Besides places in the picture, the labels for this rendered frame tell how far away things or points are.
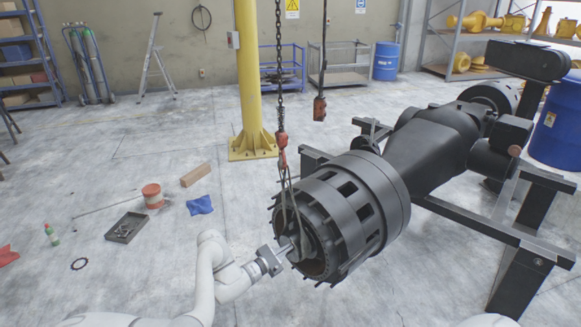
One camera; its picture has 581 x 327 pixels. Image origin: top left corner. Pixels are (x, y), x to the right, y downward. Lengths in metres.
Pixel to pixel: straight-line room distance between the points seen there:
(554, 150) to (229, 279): 3.20
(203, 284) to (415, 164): 1.39
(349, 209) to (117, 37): 6.48
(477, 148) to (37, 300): 3.38
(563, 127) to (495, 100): 0.64
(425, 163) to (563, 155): 1.94
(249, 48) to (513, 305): 3.28
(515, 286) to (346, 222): 1.35
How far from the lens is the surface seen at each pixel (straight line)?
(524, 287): 2.33
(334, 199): 1.31
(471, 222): 2.21
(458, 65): 8.22
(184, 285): 2.48
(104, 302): 2.63
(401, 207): 1.55
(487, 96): 3.43
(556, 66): 3.25
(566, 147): 3.62
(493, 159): 2.36
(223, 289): 1.21
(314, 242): 1.39
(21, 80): 7.62
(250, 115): 3.75
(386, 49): 7.40
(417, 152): 1.96
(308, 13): 7.29
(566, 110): 3.53
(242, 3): 3.49
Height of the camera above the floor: 1.89
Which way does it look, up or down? 28 degrees down
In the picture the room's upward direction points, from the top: 1 degrees counter-clockwise
